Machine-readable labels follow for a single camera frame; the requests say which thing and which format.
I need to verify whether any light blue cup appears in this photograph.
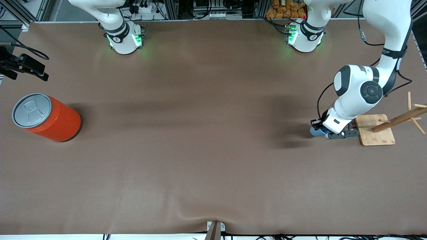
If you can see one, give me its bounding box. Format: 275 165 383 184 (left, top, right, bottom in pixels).
310 125 329 138

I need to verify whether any wooden cup rack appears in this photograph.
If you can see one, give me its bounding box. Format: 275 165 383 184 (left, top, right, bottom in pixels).
354 92 427 146

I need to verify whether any orange can with grey lid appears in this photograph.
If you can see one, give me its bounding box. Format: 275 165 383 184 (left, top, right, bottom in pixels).
12 93 81 143

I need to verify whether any brown table mat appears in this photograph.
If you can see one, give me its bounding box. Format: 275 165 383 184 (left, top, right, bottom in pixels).
0 18 427 235

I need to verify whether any orange snack bag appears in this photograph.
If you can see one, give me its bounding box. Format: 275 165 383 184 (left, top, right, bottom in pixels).
266 0 307 19

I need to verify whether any white power strip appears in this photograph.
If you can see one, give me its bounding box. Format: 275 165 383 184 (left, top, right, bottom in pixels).
131 3 164 14

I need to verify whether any white connector strip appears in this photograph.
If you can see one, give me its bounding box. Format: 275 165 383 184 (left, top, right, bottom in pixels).
207 12 243 20

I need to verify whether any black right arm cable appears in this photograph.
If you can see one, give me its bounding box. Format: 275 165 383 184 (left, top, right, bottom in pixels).
0 26 50 61

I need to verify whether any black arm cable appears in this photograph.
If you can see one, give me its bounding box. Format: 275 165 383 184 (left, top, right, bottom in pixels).
0 26 50 61
317 0 414 124

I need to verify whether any aluminium frame profile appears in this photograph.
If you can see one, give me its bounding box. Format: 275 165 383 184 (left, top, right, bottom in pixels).
0 0 50 30

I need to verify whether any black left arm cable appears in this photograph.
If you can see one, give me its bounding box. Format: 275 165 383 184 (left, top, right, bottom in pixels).
317 0 414 124

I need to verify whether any grey metal clamp bracket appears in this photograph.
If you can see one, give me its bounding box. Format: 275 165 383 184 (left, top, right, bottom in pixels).
207 221 226 232

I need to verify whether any brown mount pole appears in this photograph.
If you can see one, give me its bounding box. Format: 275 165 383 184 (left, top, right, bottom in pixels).
204 222 222 240

